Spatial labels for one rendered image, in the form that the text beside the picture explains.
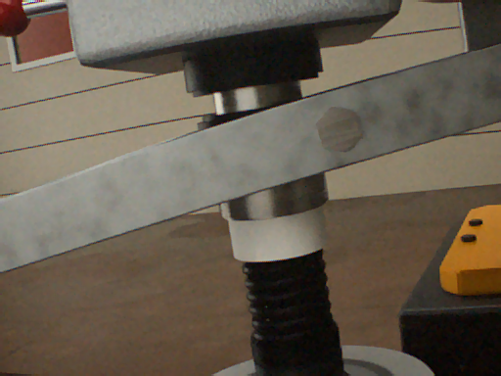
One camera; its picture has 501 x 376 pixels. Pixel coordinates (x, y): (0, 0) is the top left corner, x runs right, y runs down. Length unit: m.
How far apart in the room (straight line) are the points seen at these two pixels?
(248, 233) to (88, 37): 0.18
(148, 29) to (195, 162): 0.10
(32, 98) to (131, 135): 1.36
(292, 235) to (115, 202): 0.12
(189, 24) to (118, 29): 0.04
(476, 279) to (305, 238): 0.58
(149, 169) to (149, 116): 6.82
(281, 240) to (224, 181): 0.06
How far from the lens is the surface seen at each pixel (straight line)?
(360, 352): 0.62
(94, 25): 0.42
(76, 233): 0.48
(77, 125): 7.73
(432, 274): 1.18
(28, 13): 0.47
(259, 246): 0.48
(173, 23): 0.40
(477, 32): 0.60
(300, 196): 0.48
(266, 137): 0.45
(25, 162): 8.20
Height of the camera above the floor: 1.07
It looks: 11 degrees down
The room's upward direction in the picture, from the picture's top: 9 degrees counter-clockwise
